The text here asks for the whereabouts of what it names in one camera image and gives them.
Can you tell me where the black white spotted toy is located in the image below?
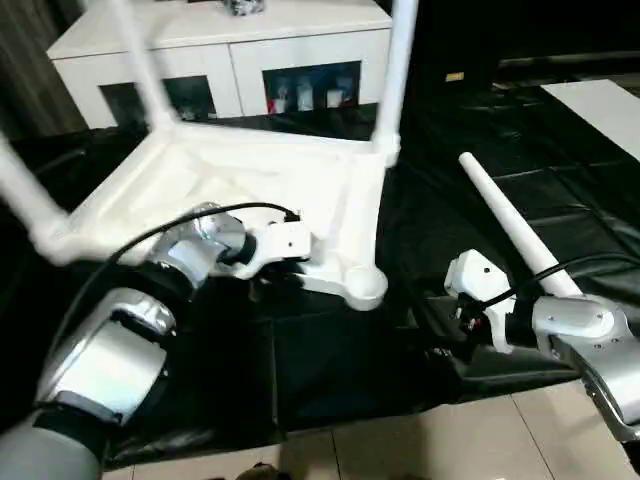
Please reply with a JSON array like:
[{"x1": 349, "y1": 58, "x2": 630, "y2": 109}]
[{"x1": 222, "y1": 0, "x2": 269, "y2": 17}]

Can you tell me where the grey curtain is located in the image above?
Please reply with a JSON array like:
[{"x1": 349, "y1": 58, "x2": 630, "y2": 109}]
[{"x1": 0, "y1": 0, "x2": 89, "y2": 141}]

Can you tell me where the black table mat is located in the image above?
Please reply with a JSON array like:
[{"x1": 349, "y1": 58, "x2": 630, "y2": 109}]
[{"x1": 0, "y1": 102, "x2": 640, "y2": 471}]

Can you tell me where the black cabinet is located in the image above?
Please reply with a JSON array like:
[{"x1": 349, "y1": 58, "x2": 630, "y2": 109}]
[{"x1": 389, "y1": 0, "x2": 640, "y2": 96}]

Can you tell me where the white plastic table top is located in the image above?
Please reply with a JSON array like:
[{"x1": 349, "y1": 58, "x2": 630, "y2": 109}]
[{"x1": 29, "y1": 119, "x2": 401, "y2": 312}]

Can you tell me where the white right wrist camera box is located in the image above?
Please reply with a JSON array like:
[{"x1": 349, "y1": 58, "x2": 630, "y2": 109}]
[{"x1": 444, "y1": 249, "x2": 519, "y2": 356}]

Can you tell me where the white flat board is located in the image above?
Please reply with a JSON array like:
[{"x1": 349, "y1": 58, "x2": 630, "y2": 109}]
[{"x1": 539, "y1": 78, "x2": 640, "y2": 164}]

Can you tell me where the white plastic table leg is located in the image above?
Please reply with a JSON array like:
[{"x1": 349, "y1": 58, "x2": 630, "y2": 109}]
[
  {"x1": 372, "y1": 0, "x2": 420, "y2": 164},
  {"x1": 107, "y1": 0, "x2": 179, "y2": 134},
  {"x1": 0, "y1": 132, "x2": 74, "y2": 266},
  {"x1": 458, "y1": 152, "x2": 584, "y2": 299}
]

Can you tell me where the white cabinet with glass doors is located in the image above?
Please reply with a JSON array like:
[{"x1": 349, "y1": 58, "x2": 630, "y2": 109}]
[{"x1": 45, "y1": 0, "x2": 394, "y2": 129}]

